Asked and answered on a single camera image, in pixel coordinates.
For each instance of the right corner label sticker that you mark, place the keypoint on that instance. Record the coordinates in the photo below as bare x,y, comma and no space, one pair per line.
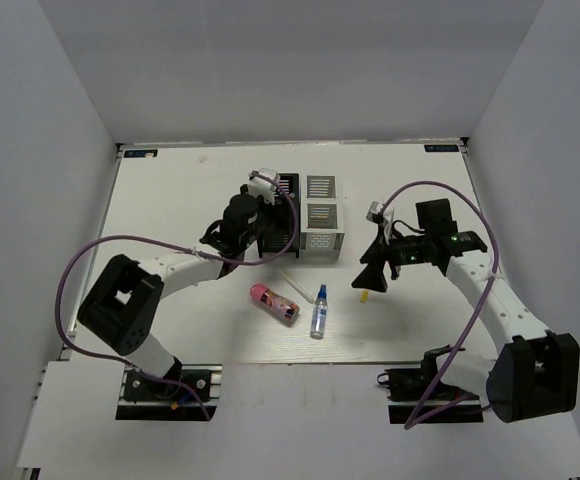
441,148

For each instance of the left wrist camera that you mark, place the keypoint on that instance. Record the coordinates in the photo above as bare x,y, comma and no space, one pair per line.
263,183

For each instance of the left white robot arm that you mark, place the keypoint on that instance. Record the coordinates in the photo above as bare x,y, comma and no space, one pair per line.
121,306

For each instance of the blue spray bottle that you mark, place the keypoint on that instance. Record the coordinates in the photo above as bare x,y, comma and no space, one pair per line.
319,314

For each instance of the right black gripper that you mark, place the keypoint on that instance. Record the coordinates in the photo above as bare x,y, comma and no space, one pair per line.
372,277

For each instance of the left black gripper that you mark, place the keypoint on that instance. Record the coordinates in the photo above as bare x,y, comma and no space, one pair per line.
261,202

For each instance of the black slotted pen holder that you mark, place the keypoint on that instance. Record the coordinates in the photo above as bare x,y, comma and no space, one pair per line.
279,231

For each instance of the left corner label sticker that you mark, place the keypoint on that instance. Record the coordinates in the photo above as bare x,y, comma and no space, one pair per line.
140,153

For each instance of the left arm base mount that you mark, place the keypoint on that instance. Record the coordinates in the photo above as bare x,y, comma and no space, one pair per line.
144,400

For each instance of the corner label sticker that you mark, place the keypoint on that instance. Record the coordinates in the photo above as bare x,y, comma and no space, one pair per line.
441,148
140,153

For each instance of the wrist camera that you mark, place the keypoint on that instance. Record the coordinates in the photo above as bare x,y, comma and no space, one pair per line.
263,183
381,216

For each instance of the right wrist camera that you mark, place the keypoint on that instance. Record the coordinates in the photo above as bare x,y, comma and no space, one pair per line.
381,216

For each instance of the white slotted pen holder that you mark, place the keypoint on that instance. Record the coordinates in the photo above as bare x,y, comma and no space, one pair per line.
322,229

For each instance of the pale yellow cap marker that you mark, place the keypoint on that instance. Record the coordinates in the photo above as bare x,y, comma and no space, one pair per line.
297,287

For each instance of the pink cap candy tube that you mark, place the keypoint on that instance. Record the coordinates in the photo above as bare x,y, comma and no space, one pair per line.
280,307

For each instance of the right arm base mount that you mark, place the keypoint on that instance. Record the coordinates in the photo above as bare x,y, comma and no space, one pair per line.
405,385

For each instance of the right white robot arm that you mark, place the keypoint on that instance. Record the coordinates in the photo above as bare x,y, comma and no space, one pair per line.
536,370

